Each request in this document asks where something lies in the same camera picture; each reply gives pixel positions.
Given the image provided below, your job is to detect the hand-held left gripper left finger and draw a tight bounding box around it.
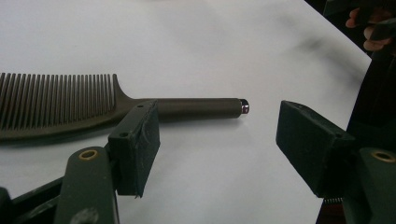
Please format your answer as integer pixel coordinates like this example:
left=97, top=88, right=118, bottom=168
left=106, top=99, right=162, bottom=199

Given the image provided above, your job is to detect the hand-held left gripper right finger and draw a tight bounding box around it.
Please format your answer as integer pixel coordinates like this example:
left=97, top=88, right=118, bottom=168
left=275, top=100, right=358, bottom=200

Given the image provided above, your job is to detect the dark brown comb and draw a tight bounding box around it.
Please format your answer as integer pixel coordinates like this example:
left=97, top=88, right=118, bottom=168
left=0, top=73, right=250, bottom=143

